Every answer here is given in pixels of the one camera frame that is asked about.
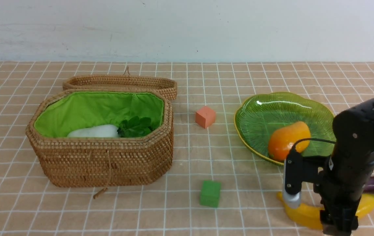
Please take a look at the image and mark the yellow toy banana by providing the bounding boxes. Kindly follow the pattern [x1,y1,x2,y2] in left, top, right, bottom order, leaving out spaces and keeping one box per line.
[276,192,374,230]

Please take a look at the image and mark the orange yellow toy mango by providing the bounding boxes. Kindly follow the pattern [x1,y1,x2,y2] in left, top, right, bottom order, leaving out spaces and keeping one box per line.
[268,121,311,162]

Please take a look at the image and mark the green foam cube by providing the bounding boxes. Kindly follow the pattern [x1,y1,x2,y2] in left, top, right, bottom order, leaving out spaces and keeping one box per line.
[199,180,221,208]

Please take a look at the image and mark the orange foam cube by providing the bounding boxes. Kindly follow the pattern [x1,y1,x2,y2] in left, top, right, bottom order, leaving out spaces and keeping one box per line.
[196,106,216,129]

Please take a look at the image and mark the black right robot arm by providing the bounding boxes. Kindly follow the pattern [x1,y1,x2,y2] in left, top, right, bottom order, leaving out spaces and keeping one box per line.
[314,99,374,236]

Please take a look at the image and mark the woven wicker basket lid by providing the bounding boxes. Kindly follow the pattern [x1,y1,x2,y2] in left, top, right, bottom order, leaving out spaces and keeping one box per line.
[62,67,178,100]

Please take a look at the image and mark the green glass leaf plate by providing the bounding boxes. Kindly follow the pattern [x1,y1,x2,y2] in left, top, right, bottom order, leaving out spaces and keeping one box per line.
[234,92,336,166]

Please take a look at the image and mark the checkered beige tablecloth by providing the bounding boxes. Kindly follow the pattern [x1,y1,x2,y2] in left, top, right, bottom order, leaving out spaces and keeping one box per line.
[0,61,374,236]

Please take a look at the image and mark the woven wicker basket green lining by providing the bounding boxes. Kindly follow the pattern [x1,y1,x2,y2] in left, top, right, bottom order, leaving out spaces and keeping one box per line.
[26,89,174,188]

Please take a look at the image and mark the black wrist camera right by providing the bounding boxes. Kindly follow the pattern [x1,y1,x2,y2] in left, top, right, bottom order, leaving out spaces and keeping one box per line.
[282,149,327,209]

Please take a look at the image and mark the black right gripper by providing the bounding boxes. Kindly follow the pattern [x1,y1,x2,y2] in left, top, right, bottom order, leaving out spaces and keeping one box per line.
[314,170,369,236]

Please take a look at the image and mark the white toy radish green leaves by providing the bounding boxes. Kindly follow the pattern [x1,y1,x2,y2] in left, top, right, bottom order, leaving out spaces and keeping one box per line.
[67,116,153,138]

